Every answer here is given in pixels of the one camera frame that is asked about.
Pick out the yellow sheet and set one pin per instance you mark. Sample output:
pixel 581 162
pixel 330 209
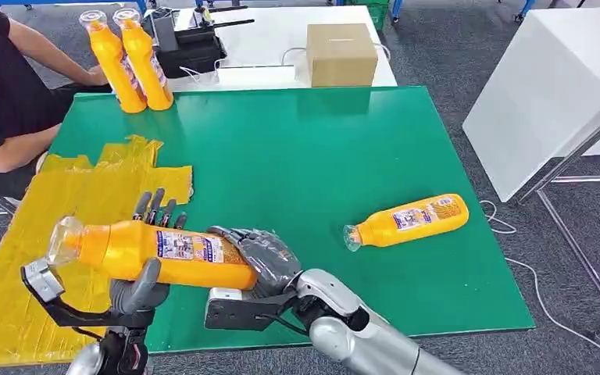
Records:
pixel 31 248

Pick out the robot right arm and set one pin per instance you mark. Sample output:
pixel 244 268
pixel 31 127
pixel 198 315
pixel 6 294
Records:
pixel 362 341

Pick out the black rod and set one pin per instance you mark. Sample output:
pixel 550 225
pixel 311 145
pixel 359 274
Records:
pixel 232 23

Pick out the brown cardboard box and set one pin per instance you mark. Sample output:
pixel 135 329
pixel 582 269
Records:
pixel 341 54

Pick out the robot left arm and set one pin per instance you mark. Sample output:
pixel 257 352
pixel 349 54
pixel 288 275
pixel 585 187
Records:
pixel 119 352

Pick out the person's left hand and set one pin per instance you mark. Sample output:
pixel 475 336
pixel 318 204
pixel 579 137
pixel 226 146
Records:
pixel 97 76

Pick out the green mat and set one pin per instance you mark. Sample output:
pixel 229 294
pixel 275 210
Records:
pixel 300 150

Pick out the white flat box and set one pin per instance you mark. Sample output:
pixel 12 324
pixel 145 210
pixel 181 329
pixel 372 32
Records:
pixel 256 75

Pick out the green crate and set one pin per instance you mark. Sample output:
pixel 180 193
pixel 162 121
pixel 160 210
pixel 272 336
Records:
pixel 377 11

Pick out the metal table frame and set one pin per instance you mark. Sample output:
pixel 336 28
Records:
pixel 579 150

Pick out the blue metal frame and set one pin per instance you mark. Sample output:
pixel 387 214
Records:
pixel 279 2
pixel 72 2

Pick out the orange drink bottle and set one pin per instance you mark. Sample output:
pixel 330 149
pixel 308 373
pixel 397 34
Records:
pixel 419 220
pixel 111 62
pixel 124 253
pixel 147 62

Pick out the black tray device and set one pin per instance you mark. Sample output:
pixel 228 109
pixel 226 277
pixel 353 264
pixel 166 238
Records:
pixel 196 52

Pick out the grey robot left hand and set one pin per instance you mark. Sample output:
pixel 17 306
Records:
pixel 137 297

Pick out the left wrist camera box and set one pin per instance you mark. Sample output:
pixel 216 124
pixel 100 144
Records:
pixel 44 282

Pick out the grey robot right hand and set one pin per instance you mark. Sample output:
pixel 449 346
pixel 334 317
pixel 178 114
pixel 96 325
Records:
pixel 271 261

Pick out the grey box device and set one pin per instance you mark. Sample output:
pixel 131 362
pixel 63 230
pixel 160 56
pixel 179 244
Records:
pixel 165 28

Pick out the large white panel table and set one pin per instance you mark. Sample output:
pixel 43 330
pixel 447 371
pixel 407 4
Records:
pixel 543 93

